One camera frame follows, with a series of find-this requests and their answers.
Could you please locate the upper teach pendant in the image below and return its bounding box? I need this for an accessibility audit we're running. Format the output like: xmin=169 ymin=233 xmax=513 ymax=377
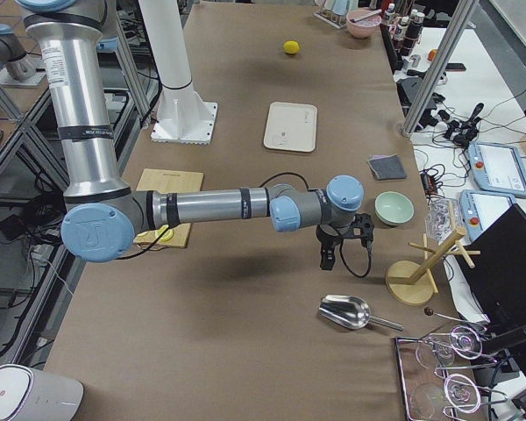
xmin=467 ymin=141 xmax=526 ymax=198

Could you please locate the lemon slice lower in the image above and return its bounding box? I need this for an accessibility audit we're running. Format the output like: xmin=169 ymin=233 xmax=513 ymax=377
xmin=134 ymin=225 xmax=174 ymax=244

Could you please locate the yellow lemon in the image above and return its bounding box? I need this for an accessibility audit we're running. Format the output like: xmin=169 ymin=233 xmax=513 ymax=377
xmin=282 ymin=40 xmax=301 ymax=56

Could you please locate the white metal column base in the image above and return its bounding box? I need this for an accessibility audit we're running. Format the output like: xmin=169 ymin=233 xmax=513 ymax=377
xmin=139 ymin=0 xmax=217 ymax=145

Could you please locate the teach pendant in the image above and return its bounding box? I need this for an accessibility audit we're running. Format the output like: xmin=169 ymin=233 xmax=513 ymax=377
xmin=467 ymin=141 xmax=526 ymax=198
xmin=459 ymin=189 xmax=516 ymax=241

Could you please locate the bamboo cutting board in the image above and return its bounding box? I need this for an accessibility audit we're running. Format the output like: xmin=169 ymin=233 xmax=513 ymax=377
xmin=137 ymin=168 xmax=204 ymax=250

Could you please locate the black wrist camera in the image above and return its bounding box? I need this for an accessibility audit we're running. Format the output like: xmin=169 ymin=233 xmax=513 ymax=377
xmin=352 ymin=213 xmax=374 ymax=246

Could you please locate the metal scoop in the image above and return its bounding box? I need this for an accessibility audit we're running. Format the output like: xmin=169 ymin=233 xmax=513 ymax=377
xmin=318 ymin=295 xmax=404 ymax=332

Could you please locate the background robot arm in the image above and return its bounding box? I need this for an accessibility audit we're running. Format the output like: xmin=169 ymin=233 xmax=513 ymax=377
xmin=0 ymin=24 xmax=46 ymax=89

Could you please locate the wooden mug tree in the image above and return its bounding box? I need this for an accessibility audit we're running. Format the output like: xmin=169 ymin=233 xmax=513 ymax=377
xmin=385 ymin=226 xmax=481 ymax=306

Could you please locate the lower teach pendant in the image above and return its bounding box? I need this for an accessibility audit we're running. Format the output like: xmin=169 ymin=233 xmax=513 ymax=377
xmin=459 ymin=189 xmax=516 ymax=241

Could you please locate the black monitor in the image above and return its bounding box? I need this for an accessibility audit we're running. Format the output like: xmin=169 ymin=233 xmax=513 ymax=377
xmin=464 ymin=203 xmax=526 ymax=339

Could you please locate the clear plastic container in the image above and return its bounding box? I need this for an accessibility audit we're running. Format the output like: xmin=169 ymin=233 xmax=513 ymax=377
xmin=425 ymin=198 xmax=461 ymax=243

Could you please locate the aluminium frame post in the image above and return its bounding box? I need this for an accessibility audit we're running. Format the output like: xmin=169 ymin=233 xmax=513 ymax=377
xmin=402 ymin=0 xmax=479 ymax=138

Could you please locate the mint green bowl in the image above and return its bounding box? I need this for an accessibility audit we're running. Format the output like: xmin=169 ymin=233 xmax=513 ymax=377
xmin=374 ymin=191 xmax=415 ymax=226

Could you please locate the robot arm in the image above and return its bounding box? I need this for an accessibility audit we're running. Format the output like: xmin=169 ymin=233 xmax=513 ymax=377
xmin=20 ymin=1 xmax=373 ymax=270

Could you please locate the pink bowl with ice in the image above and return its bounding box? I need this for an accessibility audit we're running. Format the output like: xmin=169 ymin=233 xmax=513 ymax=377
xmin=346 ymin=9 xmax=382 ymax=39

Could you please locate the white speaker device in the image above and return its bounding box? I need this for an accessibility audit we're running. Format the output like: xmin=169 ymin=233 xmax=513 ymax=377
xmin=0 ymin=364 xmax=84 ymax=420

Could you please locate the grey folded cloth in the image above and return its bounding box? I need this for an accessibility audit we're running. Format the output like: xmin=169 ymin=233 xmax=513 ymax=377
xmin=367 ymin=154 xmax=407 ymax=181

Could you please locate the cream rabbit tray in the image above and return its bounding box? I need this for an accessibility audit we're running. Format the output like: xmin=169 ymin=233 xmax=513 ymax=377
xmin=263 ymin=102 xmax=317 ymax=153

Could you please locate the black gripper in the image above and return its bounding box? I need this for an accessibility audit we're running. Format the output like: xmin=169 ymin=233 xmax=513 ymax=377
xmin=316 ymin=223 xmax=354 ymax=270

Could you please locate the wire glass rack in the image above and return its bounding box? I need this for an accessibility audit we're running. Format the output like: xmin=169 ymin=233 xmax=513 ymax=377
xmin=394 ymin=325 xmax=508 ymax=420

